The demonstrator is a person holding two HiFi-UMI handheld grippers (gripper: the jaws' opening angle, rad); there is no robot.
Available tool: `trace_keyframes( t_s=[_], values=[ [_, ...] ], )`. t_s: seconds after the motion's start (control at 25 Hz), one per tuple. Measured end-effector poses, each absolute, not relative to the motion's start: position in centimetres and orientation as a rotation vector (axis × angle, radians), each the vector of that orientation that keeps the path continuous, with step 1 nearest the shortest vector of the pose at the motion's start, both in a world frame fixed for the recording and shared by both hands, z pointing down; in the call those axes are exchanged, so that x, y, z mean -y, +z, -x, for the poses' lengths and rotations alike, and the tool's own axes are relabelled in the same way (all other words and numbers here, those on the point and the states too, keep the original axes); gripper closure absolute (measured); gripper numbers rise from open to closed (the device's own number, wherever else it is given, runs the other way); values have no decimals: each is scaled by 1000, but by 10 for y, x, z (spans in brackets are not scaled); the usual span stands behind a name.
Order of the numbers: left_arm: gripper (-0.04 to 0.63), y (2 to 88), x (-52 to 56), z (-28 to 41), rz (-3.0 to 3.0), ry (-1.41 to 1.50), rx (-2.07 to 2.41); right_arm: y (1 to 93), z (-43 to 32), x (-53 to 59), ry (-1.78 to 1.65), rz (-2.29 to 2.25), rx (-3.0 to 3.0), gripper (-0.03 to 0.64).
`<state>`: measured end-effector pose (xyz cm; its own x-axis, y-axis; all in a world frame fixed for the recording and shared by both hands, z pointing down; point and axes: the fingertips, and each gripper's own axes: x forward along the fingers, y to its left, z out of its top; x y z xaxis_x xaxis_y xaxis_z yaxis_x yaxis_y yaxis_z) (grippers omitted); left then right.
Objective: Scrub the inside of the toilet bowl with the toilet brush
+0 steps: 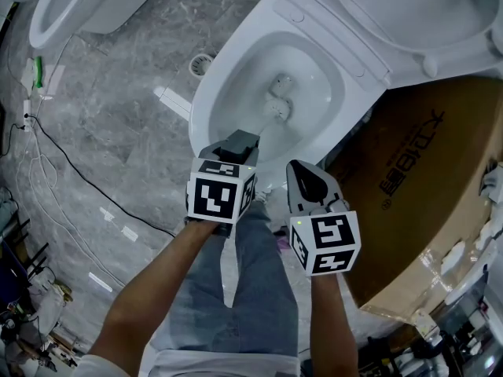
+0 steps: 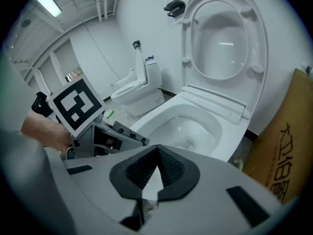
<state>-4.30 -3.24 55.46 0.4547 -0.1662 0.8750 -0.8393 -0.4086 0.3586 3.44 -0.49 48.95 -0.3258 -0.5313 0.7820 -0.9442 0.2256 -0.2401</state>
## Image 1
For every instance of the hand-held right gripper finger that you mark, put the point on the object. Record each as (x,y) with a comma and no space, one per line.
(296,196)
(322,189)

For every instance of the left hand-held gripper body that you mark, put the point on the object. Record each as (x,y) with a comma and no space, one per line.
(214,195)

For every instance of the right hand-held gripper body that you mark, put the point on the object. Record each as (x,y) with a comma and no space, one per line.
(326,242)

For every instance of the white toilet brush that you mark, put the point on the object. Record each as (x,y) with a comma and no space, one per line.
(277,108)

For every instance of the white tankless toilet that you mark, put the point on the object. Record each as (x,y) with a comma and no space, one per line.
(334,22)

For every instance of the person's left forearm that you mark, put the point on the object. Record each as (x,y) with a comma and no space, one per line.
(145,301)

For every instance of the person's right forearm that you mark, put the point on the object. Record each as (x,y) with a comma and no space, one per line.
(332,328)

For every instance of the white two-piece toilet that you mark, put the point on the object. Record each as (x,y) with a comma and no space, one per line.
(467,285)

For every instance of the white toilet with tank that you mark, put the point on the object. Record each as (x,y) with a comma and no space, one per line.
(106,10)

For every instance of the purple plastic piece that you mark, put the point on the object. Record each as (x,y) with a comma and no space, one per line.
(285,245)

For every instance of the person's blue jeans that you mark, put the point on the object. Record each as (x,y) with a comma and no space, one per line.
(259,289)

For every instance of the large cardboard box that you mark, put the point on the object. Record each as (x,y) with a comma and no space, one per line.
(412,218)

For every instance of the flat white tissue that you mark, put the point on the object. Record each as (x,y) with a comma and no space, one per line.
(454,257)

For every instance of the crumpled white tissue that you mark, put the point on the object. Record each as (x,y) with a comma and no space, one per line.
(485,234)

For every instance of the person's white shirt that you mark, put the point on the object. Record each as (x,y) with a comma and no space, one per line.
(220,363)

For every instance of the white power strip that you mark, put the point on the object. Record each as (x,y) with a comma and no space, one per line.
(26,112)

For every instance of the black metal rack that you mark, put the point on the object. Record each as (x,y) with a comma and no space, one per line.
(37,263)

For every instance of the white packet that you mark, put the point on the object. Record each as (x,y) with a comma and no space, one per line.
(27,73)

